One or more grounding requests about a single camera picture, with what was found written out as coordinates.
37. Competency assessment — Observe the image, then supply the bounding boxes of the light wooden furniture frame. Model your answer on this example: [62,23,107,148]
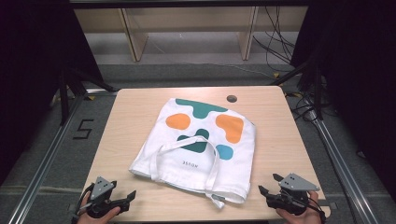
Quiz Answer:
[74,5,309,63]

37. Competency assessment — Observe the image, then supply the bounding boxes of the person's left hand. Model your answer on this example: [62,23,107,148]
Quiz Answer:
[77,190,121,224]

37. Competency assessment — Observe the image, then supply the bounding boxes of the black tripod stand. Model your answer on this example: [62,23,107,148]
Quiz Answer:
[269,55,326,121]
[57,66,118,126]

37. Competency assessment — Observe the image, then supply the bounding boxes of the black cables by rail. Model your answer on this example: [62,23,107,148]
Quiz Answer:
[284,91,339,123]

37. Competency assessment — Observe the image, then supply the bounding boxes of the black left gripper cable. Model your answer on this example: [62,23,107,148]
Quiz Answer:
[70,182,95,224]

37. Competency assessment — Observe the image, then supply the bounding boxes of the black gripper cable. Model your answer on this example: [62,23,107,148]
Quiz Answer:
[307,195,327,224]
[70,182,95,224]

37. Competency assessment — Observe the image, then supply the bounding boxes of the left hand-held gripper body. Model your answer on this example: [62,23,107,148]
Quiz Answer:
[81,176,130,219]

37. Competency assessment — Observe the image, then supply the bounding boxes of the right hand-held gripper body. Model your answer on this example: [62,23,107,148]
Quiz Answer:
[266,173,320,217]

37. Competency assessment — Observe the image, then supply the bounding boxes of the black curtain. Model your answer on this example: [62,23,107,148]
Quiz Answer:
[289,0,396,203]
[0,0,106,185]

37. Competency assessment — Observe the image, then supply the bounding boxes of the person's right hand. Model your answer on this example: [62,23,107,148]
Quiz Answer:
[276,189,323,224]

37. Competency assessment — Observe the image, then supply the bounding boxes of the white tote bag coloured blobs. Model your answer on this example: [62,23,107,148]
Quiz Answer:
[128,98,257,210]

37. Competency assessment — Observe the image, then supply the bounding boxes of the black cables bundle on floor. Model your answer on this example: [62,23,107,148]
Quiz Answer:
[251,6,297,73]

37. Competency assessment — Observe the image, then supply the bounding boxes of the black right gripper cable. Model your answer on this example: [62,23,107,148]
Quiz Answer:
[307,195,327,224]

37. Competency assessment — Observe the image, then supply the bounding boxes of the aluminium floor rail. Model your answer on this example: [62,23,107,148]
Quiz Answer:
[7,88,120,224]
[303,92,380,224]

